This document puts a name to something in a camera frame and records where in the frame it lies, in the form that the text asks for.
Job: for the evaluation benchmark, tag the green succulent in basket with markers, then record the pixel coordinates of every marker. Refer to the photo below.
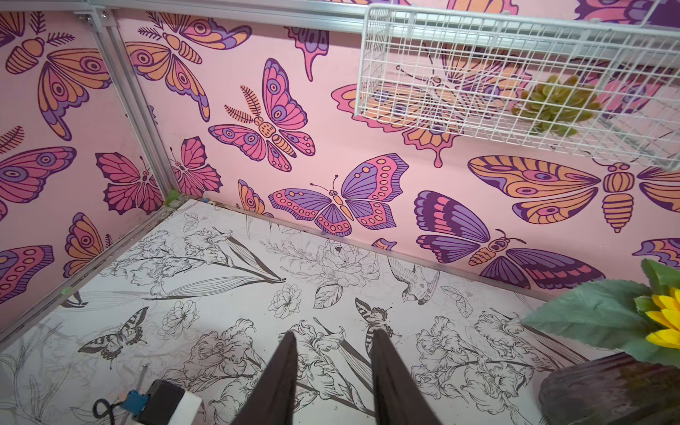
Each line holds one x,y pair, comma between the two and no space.
557,107

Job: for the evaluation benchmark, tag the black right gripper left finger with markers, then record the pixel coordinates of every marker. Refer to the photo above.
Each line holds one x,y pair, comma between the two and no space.
273,398

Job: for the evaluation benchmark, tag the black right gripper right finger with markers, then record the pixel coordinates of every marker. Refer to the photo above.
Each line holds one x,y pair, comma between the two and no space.
397,398

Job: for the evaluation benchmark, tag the ribbed purple glass vase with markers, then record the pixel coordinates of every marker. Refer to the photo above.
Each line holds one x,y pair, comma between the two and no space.
616,389

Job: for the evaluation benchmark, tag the yellow artificial sunflower bunch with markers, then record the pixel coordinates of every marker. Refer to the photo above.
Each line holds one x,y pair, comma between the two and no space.
639,319

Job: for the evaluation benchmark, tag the white wire wall basket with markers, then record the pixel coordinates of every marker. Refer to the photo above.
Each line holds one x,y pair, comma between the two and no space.
461,73

